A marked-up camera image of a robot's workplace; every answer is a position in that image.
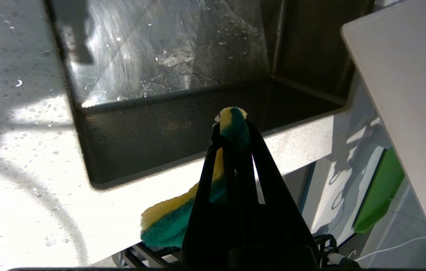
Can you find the green plastic board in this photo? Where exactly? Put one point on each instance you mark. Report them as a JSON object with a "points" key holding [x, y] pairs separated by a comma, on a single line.
{"points": [[382, 188]]}

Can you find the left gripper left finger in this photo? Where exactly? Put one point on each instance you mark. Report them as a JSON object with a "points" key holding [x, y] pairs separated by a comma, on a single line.
{"points": [[201, 226]]}

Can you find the black metal rack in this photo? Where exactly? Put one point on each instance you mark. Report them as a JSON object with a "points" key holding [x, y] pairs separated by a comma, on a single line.
{"points": [[148, 256]]}

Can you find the stainless steel sink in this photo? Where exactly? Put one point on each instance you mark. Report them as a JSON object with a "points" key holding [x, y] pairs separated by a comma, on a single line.
{"points": [[167, 75]]}

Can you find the yellow and green sponge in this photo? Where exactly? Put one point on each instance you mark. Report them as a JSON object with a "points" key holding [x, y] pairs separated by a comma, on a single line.
{"points": [[167, 222]]}

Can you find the white cutting board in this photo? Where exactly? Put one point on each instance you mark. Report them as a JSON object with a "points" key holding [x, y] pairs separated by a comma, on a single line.
{"points": [[408, 94]]}

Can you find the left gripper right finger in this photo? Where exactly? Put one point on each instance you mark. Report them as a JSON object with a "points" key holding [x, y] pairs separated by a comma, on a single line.
{"points": [[277, 226]]}

